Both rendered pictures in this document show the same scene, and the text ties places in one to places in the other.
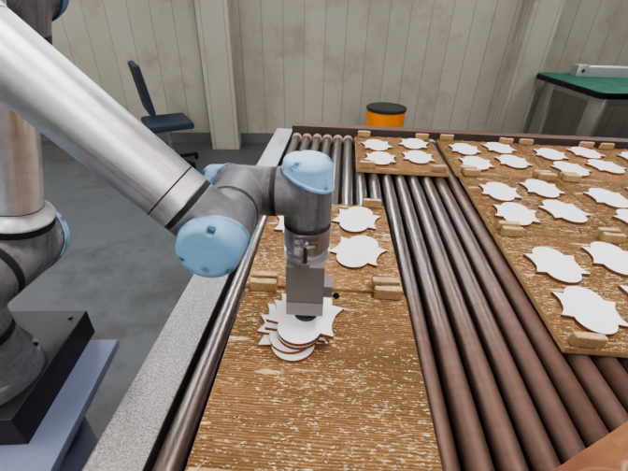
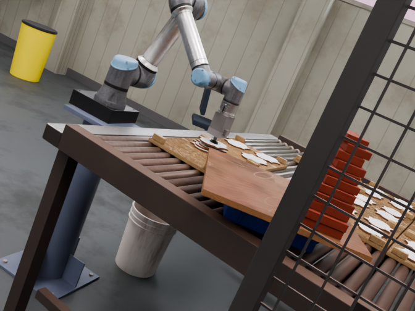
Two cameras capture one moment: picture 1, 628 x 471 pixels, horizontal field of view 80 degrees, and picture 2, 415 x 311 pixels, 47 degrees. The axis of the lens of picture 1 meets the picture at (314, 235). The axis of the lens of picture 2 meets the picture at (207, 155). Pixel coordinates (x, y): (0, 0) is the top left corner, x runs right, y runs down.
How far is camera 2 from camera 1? 164 cm
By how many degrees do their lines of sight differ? 28
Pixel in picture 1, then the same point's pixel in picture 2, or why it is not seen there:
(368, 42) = (404, 144)
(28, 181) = (160, 55)
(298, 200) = (230, 88)
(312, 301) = (217, 129)
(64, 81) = (192, 29)
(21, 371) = (120, 103)
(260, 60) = (305, 118)
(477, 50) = not seen: outside the picture
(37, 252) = (146, 78)
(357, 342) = not seen: hidden behind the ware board
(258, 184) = (222, 79)
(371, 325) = not seen: hidden behind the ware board
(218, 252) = (200, 76)
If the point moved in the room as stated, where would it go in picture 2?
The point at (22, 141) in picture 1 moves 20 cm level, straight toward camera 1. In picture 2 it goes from (168, 44) to (172, 48)
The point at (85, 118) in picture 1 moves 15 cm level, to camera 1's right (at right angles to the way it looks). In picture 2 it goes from (192, 36) to (222, 49)
